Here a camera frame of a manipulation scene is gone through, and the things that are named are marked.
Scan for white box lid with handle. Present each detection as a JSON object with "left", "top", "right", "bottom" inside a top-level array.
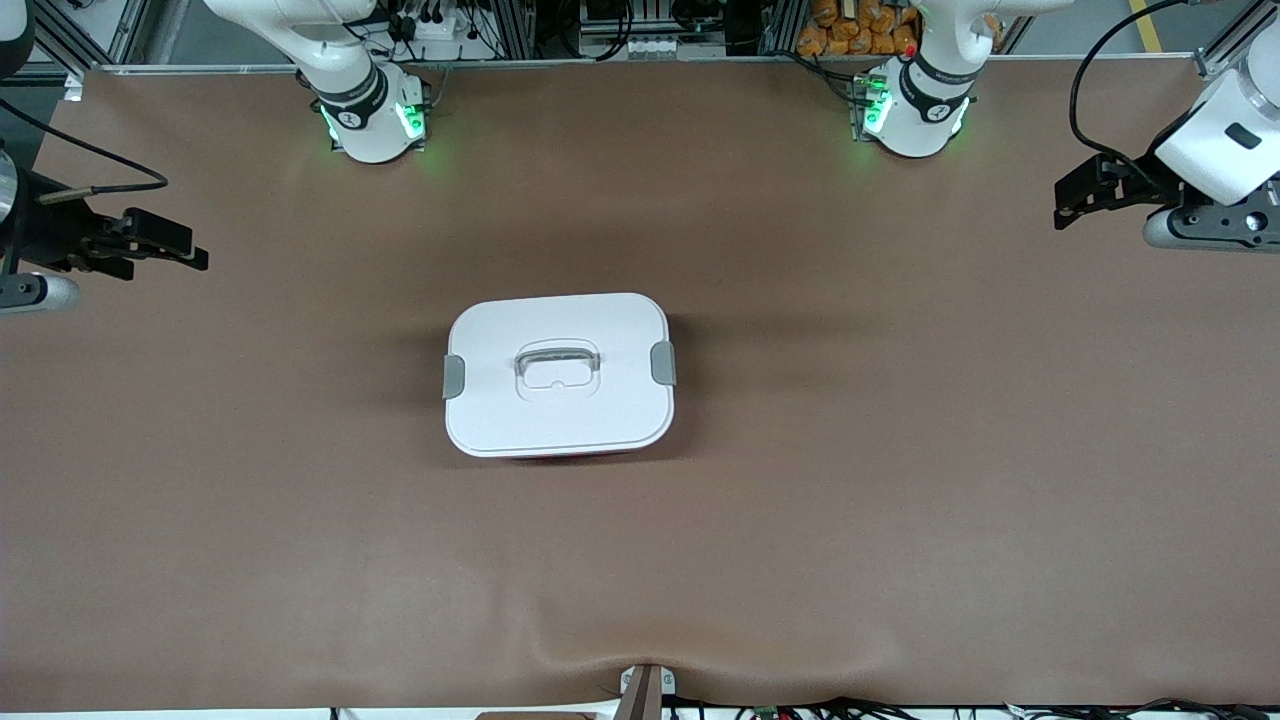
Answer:
[{"left": 443, "top": 292, "right": 677, "bottom": 459}]

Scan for metal table edge bracket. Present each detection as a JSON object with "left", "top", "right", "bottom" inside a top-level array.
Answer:
[{"left": 615, "top": 663, "right": 677, "bottom": 720}]

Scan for white power strip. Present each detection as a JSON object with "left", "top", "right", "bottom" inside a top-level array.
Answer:
[{"left": 385, "top": 5, "right": 471, "bottom": 61}]

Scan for brown table cover sheet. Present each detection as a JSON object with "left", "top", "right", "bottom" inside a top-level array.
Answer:
[{"left": 0, "top": 55, "right": 1280, "bottom": 713}]

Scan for aluminium frame post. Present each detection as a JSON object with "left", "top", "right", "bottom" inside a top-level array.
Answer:
[
  {"left": 1195, "top": 20, "right": 1256, "bottom": 81},
  {"left": 480, "top": 0, "right": 536, "bottom": 61}
]

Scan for aluminium frame strut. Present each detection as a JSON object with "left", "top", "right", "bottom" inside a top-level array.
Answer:
[{"left": 30, "top": 0, "right": 151, "bottom": 66}]

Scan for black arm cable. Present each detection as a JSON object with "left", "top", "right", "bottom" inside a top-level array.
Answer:
[
  {"left": 1068, "top": 0, "right": 1201, "bottom": 176},
  {"left": 0, "top": 100, "right": 169, "bottom": 204}
]

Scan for white socket block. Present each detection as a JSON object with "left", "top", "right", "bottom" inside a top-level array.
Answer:
[{"left": 598, "top": 33, "right": 693, "bottom": 61}]

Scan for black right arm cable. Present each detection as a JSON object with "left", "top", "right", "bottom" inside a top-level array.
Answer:
[{"left": 0, "top": 100, "right": 169, "bottom": 204}]

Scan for orange snack packets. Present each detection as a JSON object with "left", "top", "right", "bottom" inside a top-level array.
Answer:
[{"left": 797, "top": 0, "right": 921, "bottom": 58}]

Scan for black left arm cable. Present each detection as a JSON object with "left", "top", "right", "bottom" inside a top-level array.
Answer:
[{"left": 1068, "top": 0, "right": 1201, "bottom": 176}]

